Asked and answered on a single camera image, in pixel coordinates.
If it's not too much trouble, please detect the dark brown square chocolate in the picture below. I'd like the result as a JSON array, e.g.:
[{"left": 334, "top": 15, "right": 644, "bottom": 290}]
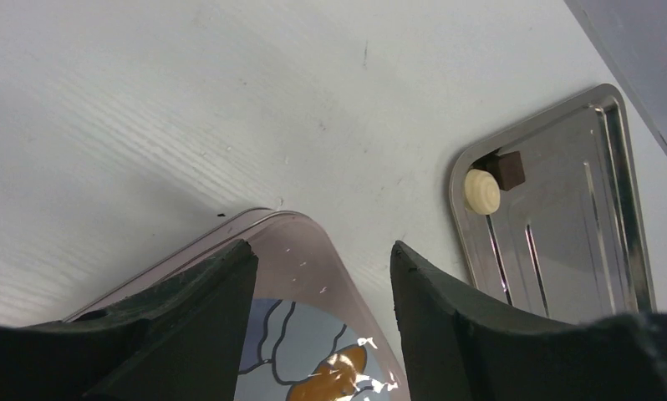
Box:
[{"left": 486, "top": 151, "right": 526, "bottom": 191}]

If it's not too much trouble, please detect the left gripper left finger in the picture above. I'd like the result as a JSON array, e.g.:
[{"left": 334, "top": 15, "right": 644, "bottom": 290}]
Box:
[{"left": 0, "top": 241, "right": 258, "bottom": 400}]

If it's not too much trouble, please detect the steel chocolate tray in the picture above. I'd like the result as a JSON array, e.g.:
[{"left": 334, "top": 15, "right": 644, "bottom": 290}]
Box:
[{"left": 449, "top": 84, "right": 656, "bottom": 324}]

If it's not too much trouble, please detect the metal tin lid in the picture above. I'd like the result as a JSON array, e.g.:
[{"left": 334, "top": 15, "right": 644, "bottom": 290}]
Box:
[{"left": 74, "top": 208, "right": 410, "bottom": 400}]

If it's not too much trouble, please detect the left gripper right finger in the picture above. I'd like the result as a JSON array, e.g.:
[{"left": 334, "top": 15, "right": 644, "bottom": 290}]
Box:
[{"left": 390, "top": 241, "right": 667, "bottom": 400}]

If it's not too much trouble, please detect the cream round swirl chocolate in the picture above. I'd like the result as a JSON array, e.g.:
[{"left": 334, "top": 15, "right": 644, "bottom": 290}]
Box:
[{"left": 463, "top": 169, "right": 501, "bottom": 216}]

